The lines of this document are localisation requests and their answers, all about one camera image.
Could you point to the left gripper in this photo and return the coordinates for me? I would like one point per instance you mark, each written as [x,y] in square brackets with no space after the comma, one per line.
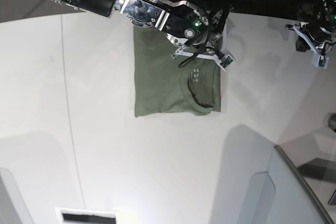
[317,33]

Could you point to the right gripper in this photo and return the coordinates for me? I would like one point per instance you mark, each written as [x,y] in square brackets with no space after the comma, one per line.
[186,23]

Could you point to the green t-shirt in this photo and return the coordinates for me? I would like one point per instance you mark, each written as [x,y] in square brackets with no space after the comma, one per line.
[162,87]

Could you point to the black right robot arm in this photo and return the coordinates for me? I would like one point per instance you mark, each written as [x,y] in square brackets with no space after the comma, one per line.
[100,7]

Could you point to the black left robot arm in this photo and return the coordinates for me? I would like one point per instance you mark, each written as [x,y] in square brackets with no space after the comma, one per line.
[320,27]

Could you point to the white label with black bar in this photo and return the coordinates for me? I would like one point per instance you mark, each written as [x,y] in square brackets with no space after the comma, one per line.
[81,216]

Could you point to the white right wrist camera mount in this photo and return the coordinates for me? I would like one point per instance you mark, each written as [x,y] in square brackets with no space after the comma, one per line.
[210,53]

